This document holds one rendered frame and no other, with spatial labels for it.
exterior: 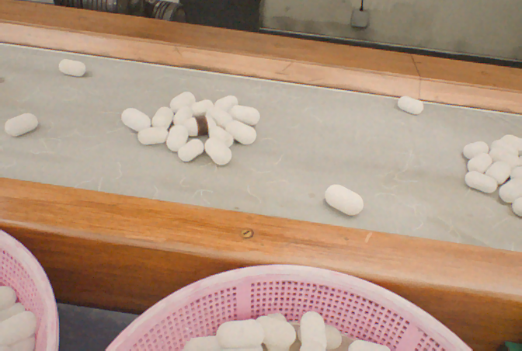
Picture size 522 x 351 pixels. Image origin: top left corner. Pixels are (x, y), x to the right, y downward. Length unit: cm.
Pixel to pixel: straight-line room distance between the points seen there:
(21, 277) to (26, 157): 17
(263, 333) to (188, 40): 47
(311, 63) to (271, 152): 21
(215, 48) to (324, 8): 197
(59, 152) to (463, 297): 40
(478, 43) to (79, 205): 262
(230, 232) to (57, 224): 13
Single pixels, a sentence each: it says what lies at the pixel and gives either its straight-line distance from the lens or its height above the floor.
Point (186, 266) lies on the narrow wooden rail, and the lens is 38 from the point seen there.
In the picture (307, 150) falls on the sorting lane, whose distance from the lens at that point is 52.
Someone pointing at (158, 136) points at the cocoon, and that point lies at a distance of 50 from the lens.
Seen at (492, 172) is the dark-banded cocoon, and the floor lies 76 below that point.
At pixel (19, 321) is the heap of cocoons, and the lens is 37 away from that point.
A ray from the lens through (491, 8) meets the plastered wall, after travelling 281.
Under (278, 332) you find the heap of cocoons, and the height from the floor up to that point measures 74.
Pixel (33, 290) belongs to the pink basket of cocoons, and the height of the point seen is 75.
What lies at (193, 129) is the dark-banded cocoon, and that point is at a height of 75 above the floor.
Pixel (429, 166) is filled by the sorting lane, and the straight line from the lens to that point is 55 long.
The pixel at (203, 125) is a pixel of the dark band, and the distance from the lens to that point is 52.
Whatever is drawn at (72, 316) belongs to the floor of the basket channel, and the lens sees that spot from 45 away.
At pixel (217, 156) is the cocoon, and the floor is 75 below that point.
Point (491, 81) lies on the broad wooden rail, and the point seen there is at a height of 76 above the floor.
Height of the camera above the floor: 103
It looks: 35 degrees down
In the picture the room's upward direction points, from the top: 7 degrees clockwise
